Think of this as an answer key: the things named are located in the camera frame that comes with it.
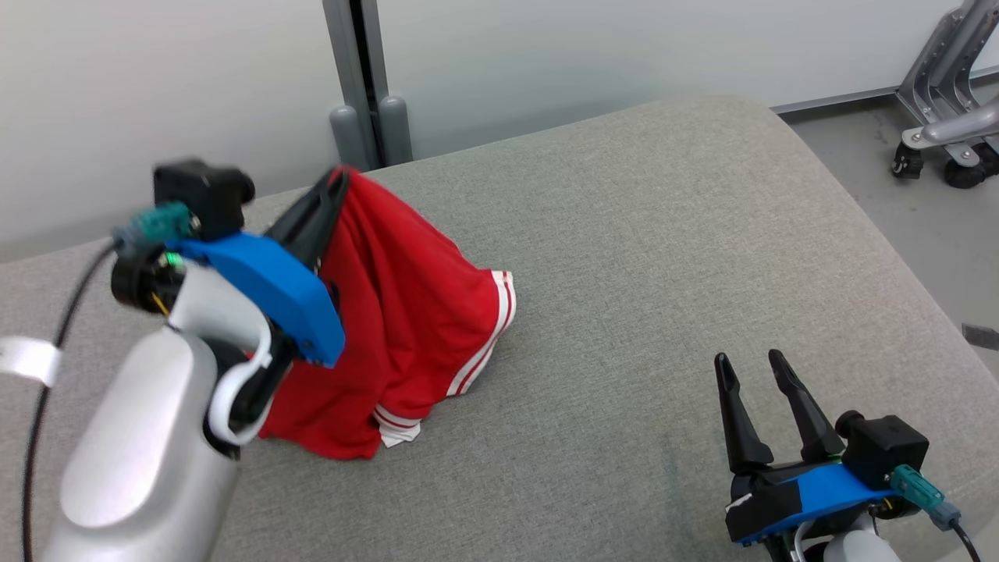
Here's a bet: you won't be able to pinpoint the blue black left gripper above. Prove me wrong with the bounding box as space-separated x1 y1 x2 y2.
111 167 350 461

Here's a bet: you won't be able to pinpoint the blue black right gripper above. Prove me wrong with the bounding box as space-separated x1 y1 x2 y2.
714 349 922 562

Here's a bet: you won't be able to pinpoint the red shirt white sleeves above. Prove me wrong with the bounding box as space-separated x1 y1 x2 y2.
258 166 517 461

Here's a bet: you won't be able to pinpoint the black caster wheel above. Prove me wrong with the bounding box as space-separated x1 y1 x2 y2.
943 147 999 190
891 142 925 181

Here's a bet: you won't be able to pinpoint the teal left camera connector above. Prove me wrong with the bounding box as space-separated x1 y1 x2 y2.
113 201 197 255

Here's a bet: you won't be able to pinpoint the teal camera connector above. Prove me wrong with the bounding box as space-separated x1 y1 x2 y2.
890 464 962 532
113 201 197 255

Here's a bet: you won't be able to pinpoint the teal right camera connector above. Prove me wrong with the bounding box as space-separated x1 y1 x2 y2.
890 464 962 532

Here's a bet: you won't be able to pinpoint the grey partition post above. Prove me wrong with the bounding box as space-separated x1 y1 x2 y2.
322 0 391 169

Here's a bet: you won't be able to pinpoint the black right camera cable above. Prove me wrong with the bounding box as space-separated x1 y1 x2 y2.
948 521 983 562

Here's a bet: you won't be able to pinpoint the black camera cable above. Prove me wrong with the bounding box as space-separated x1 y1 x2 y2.
948 521 983 562
22 238 118 562

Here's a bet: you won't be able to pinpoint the black left camera cable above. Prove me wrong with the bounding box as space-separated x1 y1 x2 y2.
22 238 118 562

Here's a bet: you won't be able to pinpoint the white cable tag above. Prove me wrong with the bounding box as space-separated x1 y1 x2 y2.
0 336 62 388

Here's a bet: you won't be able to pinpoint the grey metal stand frame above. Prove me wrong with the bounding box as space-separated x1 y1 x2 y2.
894 0 999 166

